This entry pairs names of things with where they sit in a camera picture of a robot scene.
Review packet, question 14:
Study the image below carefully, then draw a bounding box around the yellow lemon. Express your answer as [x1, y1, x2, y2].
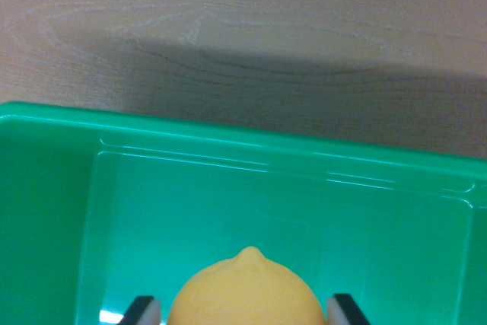
[167, 246, 328, 325]

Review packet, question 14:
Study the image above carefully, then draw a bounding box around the green plastic bin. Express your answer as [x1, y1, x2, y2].
[0, 100, 487, 325]

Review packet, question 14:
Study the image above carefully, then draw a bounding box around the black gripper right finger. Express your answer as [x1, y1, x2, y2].
[326, 293, 371, 325]

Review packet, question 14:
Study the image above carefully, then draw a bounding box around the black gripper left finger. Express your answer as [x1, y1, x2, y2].
[118, 295, 163, 325]

